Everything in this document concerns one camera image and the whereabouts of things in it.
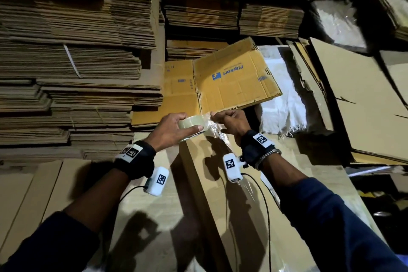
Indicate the person's left hand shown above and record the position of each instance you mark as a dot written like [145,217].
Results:
[167,133]

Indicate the clear tape roll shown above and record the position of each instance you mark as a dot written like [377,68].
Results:
[194,122]

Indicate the white plastic sack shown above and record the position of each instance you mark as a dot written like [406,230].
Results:
[284,96]

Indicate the plywood work board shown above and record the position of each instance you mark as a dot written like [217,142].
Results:
[146,224]

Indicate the yellow carton with blue print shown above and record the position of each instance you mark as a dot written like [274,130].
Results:
[236,74]

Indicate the pile of brown cartons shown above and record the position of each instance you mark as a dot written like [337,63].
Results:
[363,103]

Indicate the person's right forearm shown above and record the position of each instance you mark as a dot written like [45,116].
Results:
[338,217]

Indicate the stacks of flat cardboard bundles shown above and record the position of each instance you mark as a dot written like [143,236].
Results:
[70,52]

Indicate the person's left forearm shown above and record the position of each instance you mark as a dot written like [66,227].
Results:
[57,230]

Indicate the clear plastic sheet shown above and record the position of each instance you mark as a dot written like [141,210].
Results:
[341,23]

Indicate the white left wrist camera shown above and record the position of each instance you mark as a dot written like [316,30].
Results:
[157,181]

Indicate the person's right hand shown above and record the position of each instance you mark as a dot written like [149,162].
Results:
[236,125]

